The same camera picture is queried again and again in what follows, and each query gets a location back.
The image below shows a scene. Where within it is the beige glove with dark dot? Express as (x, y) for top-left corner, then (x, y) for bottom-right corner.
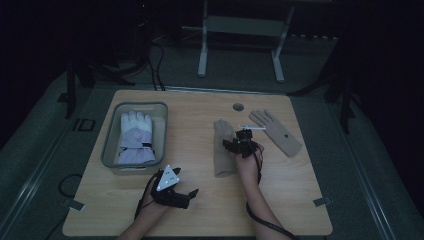
(249, 109), (303, 158)

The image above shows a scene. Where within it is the lilac white glove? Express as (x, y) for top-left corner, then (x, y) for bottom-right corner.
(116, 110), (157, 165)

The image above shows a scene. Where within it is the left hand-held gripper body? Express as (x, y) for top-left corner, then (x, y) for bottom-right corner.
(151, 164), (189, 210)

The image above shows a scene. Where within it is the grey plastic basket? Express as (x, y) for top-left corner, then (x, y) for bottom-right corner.
(100, 101), (169, 176)

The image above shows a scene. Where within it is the person's left hand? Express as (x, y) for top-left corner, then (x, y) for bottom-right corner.
(141, 196), (171, 219)

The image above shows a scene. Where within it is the left hand-held gripper black cable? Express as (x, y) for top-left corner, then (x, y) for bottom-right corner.
(134, 173), (164, 221)

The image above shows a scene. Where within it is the grey tape strip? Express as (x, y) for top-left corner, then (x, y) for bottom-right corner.
(63, 198), (86, 213)
(313, 196), (333, 208)

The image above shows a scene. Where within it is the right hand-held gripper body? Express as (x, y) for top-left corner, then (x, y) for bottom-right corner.
(233, 125), (267, 159)

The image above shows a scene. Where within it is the black hanging cable bundle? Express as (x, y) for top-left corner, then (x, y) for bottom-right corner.
(145, 41), (167, 92)

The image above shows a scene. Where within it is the white metal stand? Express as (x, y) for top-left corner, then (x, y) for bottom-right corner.
(198, 0), (296, 84)

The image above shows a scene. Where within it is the person's right hand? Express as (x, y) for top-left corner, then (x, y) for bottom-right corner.
(234, 143), (265, 184)

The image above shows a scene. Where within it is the black floor cable loop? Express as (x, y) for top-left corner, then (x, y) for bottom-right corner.
(58, 173), (83, 198)

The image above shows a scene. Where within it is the plain beige glove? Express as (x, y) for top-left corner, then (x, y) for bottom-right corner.
(213, 119), (240, 178)

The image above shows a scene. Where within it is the black tripod stand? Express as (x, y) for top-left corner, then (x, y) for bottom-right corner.
(64, 56), (136, 120)
(289, 66), (365, 135)

